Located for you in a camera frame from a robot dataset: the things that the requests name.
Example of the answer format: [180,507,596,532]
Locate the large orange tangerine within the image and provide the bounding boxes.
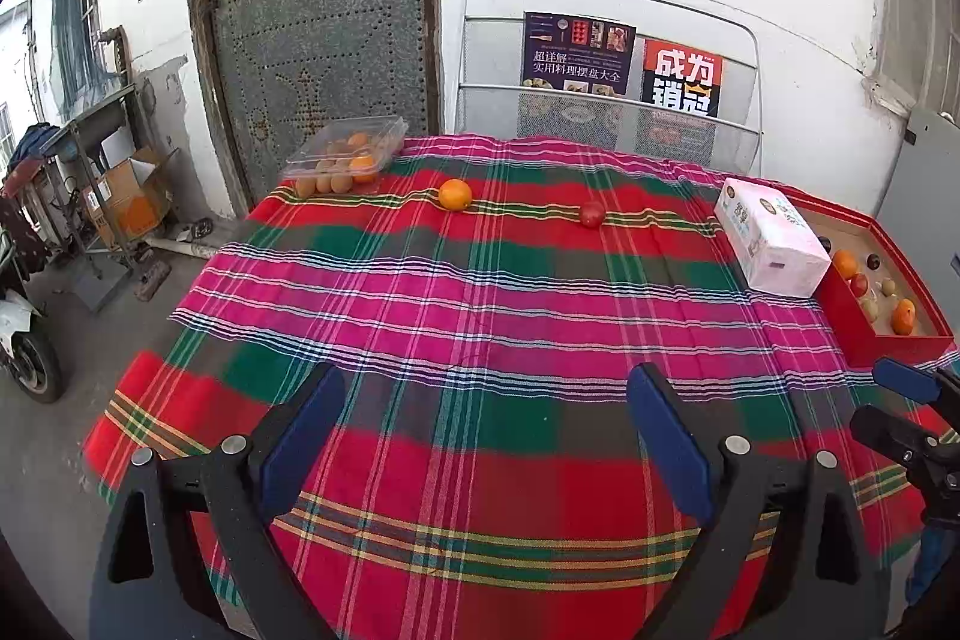
[890,299,916,336]

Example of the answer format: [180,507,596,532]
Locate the red tomato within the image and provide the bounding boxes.
[579,200,607,229]
[850,273,871,299]

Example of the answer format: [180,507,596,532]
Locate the red tomato back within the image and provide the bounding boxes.
[579,200,607,229]

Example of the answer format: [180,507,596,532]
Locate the small orange back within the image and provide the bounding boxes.
[438,179,473,213]

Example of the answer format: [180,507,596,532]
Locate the blue gloved right hand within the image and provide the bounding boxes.
[905,526,958,606]

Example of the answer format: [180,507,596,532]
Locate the red cardboard tray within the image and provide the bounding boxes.
[771,182,955,372]

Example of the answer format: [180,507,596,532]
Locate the grey cabinet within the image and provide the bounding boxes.
[877,107,960,331]

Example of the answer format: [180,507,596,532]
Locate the white tissue pack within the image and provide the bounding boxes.
[715,177,832,299]

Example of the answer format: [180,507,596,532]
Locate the plaid tablecloth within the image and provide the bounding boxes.
[85,136,923,638]

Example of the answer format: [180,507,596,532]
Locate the scooter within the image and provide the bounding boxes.
[0,229,65,404]

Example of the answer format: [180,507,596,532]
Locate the cardboard box on floor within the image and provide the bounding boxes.
[83,148,174,248]

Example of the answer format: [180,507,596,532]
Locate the metal workbench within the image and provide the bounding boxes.
[0,24,175,316]

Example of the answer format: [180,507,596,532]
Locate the red black book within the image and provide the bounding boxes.
[641,39,724,117]

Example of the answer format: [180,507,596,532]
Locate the clear plastic fruit container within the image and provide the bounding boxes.
[281,115,409,200]

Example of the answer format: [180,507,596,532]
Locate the white metal mesh rack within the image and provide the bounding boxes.
[441,0,763,174]

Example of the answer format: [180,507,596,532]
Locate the dark cookbook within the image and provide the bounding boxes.
[521,11,636,97]

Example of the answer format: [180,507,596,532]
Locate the grey metal door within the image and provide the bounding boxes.
[189,0,441,214]

